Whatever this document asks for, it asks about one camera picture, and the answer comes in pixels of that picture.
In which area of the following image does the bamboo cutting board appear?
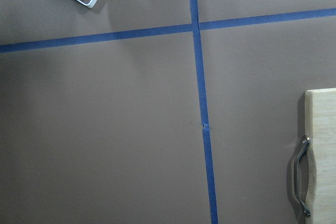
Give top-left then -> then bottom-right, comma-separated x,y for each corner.
305,88 -> 335,223

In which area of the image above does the metal board handle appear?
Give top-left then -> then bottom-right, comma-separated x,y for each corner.
293,135 -> 311,217

